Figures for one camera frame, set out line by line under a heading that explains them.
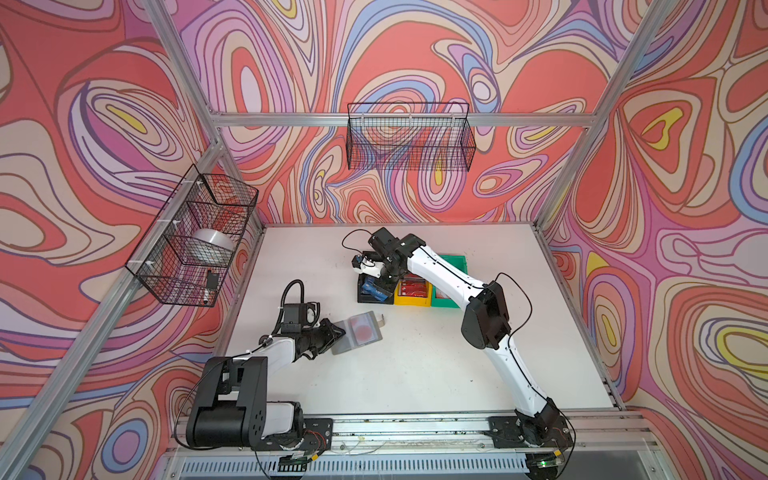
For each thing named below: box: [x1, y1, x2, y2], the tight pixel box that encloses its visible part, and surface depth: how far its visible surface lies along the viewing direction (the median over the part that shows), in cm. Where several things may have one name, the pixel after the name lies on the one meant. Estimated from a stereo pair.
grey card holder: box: [331, 311, 385, 355], surface depth 92 cm
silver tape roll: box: [190, 228, 235, 265], surface depth 74 cm
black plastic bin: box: [357, 274, 396, 305], surface depth 95 cm
